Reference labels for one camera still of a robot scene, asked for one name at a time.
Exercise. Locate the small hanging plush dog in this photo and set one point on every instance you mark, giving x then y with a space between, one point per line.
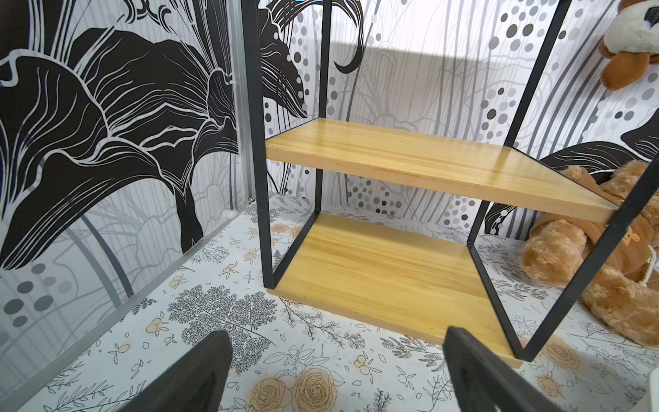
630 44

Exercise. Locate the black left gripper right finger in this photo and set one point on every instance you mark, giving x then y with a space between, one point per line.
483 382

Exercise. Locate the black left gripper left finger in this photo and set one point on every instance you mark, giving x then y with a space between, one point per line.
195 382

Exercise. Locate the white plastic storage box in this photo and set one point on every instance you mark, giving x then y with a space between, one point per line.
650 401

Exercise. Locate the wooden shelf black metal frame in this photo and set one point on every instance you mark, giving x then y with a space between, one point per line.
427 164

